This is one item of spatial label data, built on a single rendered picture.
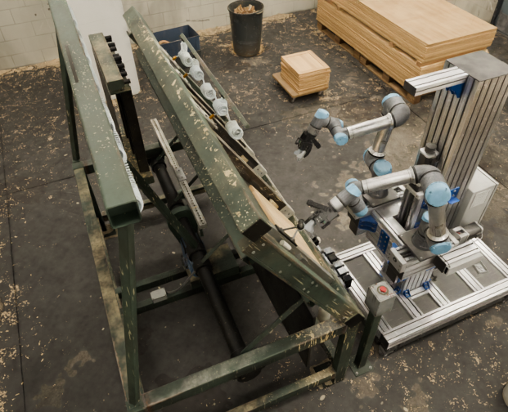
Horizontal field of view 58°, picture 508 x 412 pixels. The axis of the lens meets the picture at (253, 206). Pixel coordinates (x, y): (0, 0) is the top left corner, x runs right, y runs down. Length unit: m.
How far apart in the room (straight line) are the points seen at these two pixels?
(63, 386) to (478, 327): 3.11
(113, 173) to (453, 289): 2.95
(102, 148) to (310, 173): 3.42
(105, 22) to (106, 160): 4.35
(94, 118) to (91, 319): 2.36
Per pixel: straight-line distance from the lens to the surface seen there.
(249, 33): 6.86
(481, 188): 3.20
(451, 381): 3.76
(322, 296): 2.41
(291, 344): 2.74
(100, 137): 1.78
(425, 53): 5.89
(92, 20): 5.91
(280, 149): 5.21
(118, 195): 1.52
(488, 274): 4.13
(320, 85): 6.00
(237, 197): 1.84
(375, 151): 3.16
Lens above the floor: 3.20
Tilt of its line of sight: 45 degrees down
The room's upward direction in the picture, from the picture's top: 1 degrees counter-clockwise
